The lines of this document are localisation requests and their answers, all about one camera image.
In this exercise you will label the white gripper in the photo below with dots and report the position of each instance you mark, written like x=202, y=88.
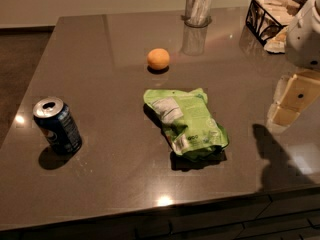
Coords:
x=304, y=39

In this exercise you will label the green rice chip bag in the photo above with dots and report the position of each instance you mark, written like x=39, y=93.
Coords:
x=187, y=123

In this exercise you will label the blue pepsi can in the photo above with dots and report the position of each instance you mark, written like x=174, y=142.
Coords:
x=53, y=117

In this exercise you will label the clear glass with straws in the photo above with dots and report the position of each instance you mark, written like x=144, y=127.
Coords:
x=197, y=13

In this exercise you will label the orange fruit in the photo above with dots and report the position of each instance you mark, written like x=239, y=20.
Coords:
x=158, y=59

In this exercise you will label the black wire napkin basket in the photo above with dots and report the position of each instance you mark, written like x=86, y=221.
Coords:
x=266, y=18

